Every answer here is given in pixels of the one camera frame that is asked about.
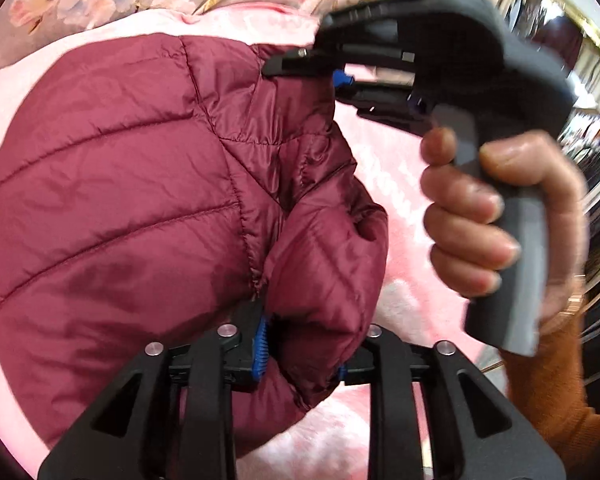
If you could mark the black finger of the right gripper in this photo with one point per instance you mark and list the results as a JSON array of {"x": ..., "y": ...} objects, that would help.
[
  {"x": 313, "y": 62},
  {"x": 393, "y": 105}
]

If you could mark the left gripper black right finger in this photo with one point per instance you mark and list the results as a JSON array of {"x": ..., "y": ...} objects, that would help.
[{"x": 474, "y": 431}]

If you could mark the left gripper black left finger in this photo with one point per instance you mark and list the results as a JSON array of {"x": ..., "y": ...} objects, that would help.
[{"x": 168, "y": 413}]

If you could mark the maroon quilted puffer jacket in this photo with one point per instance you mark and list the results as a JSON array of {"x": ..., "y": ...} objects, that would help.
[{"x": 149, "y": 185}]

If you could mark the orange sleeved right forearm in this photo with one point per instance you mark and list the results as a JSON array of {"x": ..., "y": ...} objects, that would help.
[{"x": 548, "y": 389}]

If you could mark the person's right hand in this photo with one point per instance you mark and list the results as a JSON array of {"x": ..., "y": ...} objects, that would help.
[{"x": 470, "y": 251}]

